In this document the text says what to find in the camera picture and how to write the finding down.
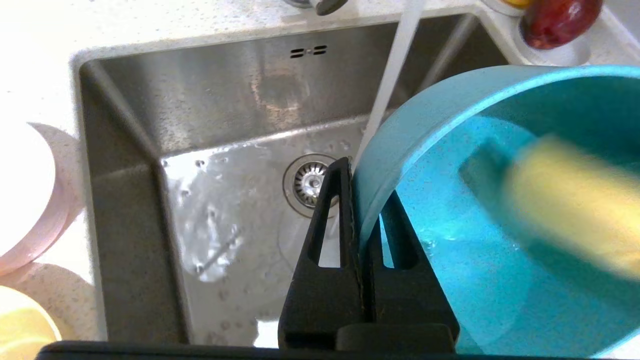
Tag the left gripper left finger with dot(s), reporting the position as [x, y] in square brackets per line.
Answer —
[325, 300]

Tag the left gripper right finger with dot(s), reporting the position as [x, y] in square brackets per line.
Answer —
[400, 300]

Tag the blue plastic bowl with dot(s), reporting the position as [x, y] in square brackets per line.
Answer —
[475, 310]

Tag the green and yellow sponge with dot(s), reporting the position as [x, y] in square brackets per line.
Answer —
[575, 205]

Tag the stainless steel sink basin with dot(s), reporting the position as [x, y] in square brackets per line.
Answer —
[210, 100]

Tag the round metal drain strainer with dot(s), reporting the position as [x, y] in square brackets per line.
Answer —
[305, 182]

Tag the running water stream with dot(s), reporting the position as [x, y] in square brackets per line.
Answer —
[395, 65]

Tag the small white dish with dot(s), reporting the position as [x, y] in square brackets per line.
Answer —
[565, 56]
[495, 7]

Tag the chrome faucet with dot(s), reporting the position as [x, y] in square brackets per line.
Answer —
[327, 5]

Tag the yellow plastic bowl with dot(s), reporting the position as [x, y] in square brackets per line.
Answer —
[25, 325]

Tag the pink plastic bowl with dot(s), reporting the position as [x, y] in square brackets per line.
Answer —
[30, 200]

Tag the yellow pear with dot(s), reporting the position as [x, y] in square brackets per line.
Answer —
[515, 2]

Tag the dark red apple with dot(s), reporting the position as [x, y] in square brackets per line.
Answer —
[560, 20]

